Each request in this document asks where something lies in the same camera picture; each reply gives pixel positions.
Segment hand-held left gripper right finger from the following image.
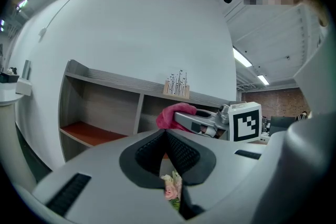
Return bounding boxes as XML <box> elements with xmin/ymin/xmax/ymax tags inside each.
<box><xmin>165</xmin><ymin>129</ymin><xmax>269</xmax><ymax>221</ymax></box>

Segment grey picture frame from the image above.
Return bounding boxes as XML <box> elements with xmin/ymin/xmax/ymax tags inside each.
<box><xmin>22</xmin><ymin>59</ymin><xmax>32</xmax><ymax>81</ymax></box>

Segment white box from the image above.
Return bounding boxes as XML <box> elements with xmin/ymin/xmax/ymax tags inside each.
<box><xmin>15</xmin><ymin>78</ymin><xmax>33</xmax><ymax>95</ymax></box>

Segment white wall cable with socket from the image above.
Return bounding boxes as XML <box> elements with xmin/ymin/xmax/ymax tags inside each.
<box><xmin>38</xmin><ymin>0</ymin><xmax>91</xmax><ymax>41</ymax></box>

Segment black box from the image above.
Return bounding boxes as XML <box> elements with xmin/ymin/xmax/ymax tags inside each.
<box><xmin>0</xmin><ymin>71</ymin><xmax>20</xmax><ymax>84</ymax></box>

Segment pink cloth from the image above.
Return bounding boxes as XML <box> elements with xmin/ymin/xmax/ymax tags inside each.
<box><xmin>155</xmin><ymin>102</ymin><xmax>197</xmax><ymax>131</ymax></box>

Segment white round stand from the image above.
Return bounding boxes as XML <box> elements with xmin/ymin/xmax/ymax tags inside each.
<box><xmin>0</xmin><ymin>85</ymin><xmax>37</xmax><ymax>187</ymax></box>

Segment long ceiling light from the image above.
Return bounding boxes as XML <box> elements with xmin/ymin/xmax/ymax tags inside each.
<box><xmin>233</xmin><ymin>47</ymin><xmax>253</xmax><ymax>68</ymax></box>
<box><xmin>257</xmin><ymin>74</ymin><xmax>270</xmax><ymax>86</ymax></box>

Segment grey wooden shelf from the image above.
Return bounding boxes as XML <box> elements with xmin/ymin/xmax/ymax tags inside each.
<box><xmin>58</xmin><ymin>59</ymin><xmax>238</xmax><ymax>163</ymax></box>

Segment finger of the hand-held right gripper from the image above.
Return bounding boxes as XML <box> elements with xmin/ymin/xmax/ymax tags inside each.
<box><xmin>195</xmin><ymin>109</ymin><xmax>218</xmax><ymax>118</ymax></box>
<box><xmin>174</xmin><ymin>111</ymin><xmax>218</xmax><ymax>135</ymax></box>

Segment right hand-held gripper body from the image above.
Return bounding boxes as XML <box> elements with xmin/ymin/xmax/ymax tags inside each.
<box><xmin>201</xmin><ymin>101</ymin><xmax>264</xmax><ymax>144</ymax></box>

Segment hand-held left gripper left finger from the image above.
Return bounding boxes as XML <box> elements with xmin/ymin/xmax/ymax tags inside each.
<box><xmin>31</xmin><ymin>129</ymin><xmax>185</xmax><ymax>224</ymax></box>

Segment wooden block with wire flowers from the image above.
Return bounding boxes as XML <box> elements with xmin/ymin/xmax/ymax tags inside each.
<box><xmin>163</xmin><ymin>69</ymin><xmax>191</xmax><ymax>100</ymax></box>

